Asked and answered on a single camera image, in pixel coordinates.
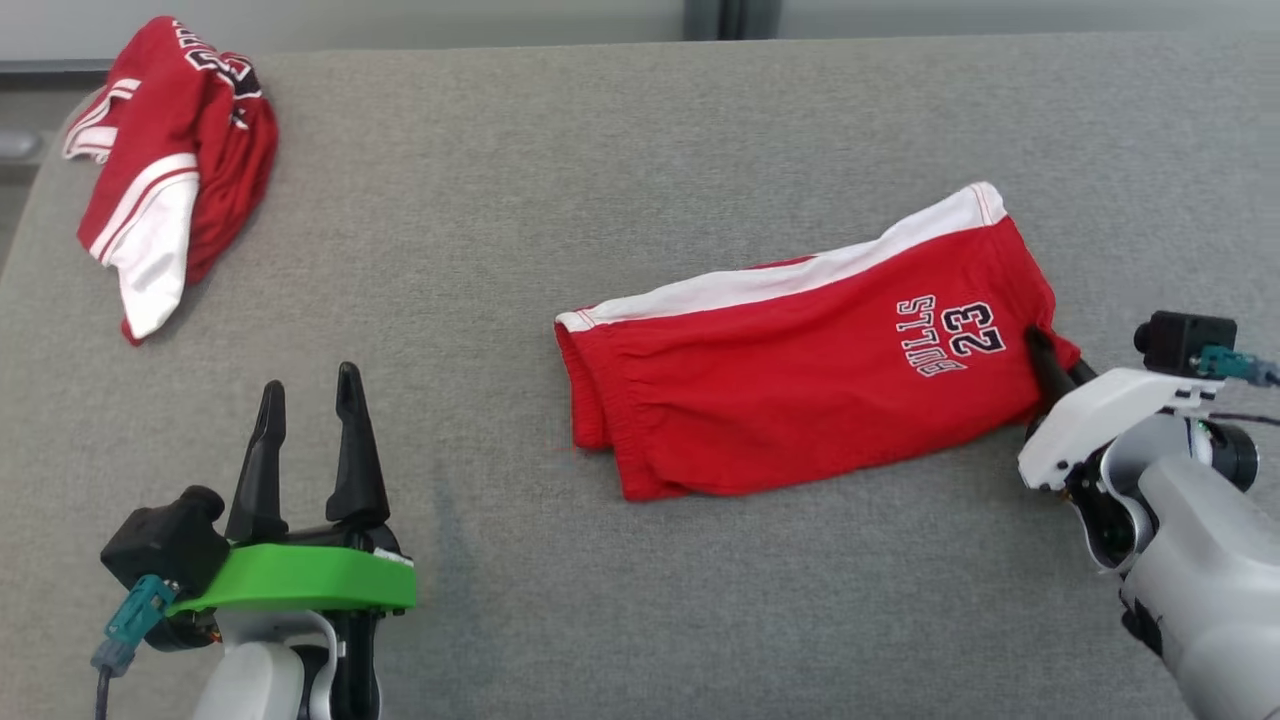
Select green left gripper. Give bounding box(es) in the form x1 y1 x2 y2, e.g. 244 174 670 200
165 362 418 616

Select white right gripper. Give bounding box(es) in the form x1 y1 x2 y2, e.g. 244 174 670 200
1018 328 1226 493

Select red shorts with white stripe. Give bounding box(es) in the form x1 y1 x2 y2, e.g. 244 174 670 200
555 181 1083 502

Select red Bulls 23 jersey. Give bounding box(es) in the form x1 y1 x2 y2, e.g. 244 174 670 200
62 15 280 346

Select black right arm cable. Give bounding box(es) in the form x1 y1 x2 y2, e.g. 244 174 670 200
1200 345 1280 426

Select grey partition post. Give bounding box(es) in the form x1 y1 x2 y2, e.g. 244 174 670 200
685 0 781 41

